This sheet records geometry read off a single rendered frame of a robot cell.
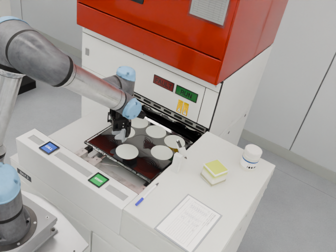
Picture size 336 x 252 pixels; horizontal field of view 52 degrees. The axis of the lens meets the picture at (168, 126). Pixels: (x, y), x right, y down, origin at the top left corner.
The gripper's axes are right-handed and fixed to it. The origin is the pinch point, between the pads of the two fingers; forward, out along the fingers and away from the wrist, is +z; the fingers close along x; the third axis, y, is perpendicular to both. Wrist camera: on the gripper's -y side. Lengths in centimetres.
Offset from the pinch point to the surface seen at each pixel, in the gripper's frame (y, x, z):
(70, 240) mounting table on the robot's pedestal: 34, 36, 10
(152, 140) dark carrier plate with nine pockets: -13.5, 2.4, 2.0
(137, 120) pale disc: -12.9, -14.1, 2.0
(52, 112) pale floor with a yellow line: -2, -158, 92
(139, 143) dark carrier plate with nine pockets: -6.7, 2.3, 2.0
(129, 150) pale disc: -0.2, 5.9, 1.9
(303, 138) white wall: -185, -30, 65
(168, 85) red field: -25.6, -11.6, -18.2
